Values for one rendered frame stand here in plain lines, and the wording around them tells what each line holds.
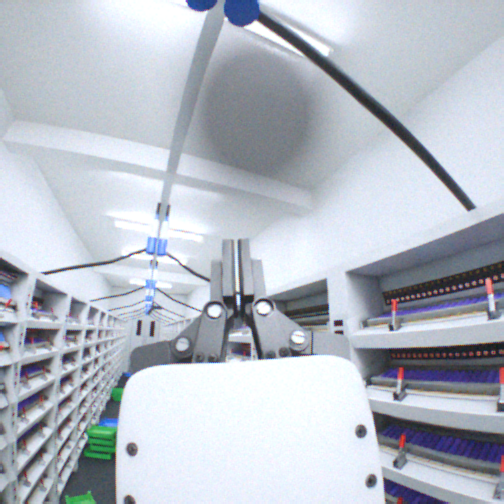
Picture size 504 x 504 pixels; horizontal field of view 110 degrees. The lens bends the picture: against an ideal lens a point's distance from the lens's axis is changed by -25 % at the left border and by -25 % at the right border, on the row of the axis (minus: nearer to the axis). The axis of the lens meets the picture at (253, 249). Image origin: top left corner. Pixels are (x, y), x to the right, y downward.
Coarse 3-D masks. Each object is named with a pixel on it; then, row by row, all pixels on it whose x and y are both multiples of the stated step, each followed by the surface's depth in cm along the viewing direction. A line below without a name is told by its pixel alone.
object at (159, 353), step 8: (152, 344) 10; (160, 344) 11; (168, 344) 11; (136, 352) 10; (144, 352) 10; (152, 352) 10; (160, 352) 10; (168, 352) 10; (136, 360) 10; (144, 360) 10; (152, 360) 10; (160, 360) 10; (168, 360) 10; (176, 360) 10; (184, 360) 10; (136, 368) 10; (144, 368) 10
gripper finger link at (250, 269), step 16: (240, 240) 14; (240, 256) 13; (240, 272) 12; (256, 272) 13; (240, 288) 12; (256, 288) 12; (240, 304) 12; (288, 320) 11; (288, 336) 11; (304, 336) 11
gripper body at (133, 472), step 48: (144, 384) 8; (192, 384) 8; (240, 384) 8; (288, 384) 8; (336, 384) 8; (144, 432) 7; (192, 432) 7; (240, 432) 7; (288, 432) 7; (336, 432) 7; (144, 480) 6; (192, 480) 6; (240, 480) 6; (288, 480) 6; (336, 480) 6
